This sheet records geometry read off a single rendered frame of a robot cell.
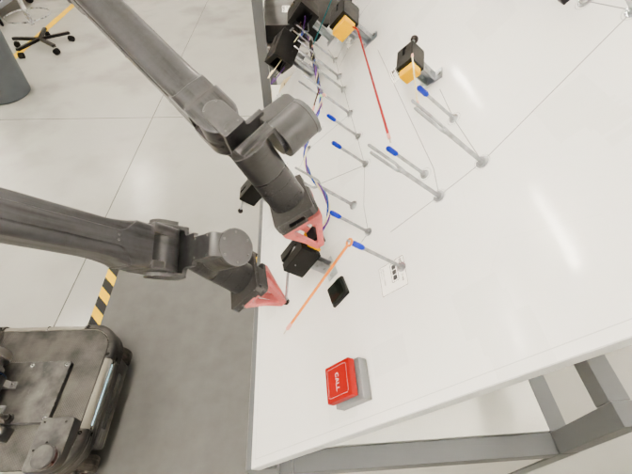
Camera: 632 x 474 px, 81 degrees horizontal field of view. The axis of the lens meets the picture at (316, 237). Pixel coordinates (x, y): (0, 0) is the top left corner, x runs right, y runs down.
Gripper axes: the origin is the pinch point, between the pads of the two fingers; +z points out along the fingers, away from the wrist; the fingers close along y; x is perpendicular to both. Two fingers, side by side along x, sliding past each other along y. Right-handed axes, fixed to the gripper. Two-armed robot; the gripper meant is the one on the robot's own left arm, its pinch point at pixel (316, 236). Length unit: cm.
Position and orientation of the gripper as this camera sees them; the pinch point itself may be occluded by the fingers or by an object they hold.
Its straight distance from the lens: 62.5
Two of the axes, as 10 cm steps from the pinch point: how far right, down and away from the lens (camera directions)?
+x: -8.5, 5.0, 1.4
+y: -2.2, -5.9, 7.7
